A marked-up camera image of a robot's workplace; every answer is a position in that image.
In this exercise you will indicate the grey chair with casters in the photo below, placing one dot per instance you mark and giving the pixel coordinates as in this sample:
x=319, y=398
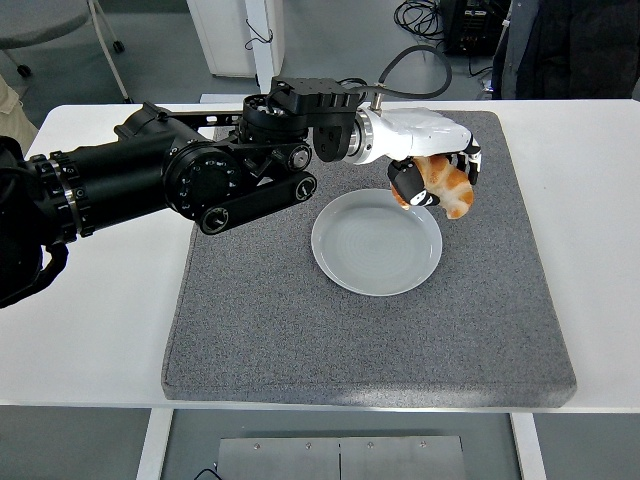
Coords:
x=40, y=20

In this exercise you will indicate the grey round plate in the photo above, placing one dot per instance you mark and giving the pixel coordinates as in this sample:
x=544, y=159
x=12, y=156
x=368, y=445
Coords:
x=370, y=250

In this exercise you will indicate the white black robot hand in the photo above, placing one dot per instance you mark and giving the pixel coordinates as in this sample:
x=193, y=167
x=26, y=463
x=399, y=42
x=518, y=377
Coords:
x=425, y=132

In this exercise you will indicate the orange croissant bread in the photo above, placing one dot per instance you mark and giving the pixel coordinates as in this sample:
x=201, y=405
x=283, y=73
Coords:
x=452, y=192

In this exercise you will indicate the grey speckled mat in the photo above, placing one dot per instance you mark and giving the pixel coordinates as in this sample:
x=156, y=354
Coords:
x=350, y=340

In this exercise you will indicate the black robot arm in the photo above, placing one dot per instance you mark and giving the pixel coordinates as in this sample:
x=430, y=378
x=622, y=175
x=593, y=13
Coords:
x=125, y=170

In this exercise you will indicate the person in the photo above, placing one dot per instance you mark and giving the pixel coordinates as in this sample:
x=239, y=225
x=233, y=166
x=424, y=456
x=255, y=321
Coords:
x=12, y=115
x=570, y=50

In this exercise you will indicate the grey metal plate with screws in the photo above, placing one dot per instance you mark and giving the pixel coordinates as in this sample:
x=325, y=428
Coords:
x=300, y=460

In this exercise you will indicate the black electronics box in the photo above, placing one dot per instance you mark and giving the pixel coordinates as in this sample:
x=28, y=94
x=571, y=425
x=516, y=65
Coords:
x=465, y=30

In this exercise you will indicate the white cabinet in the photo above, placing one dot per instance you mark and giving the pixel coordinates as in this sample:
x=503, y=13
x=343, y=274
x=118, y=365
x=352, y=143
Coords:
x=220, y=35

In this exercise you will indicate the white table leg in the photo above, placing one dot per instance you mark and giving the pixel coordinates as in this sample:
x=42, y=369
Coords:
x=152, y=445
x=530, y=445

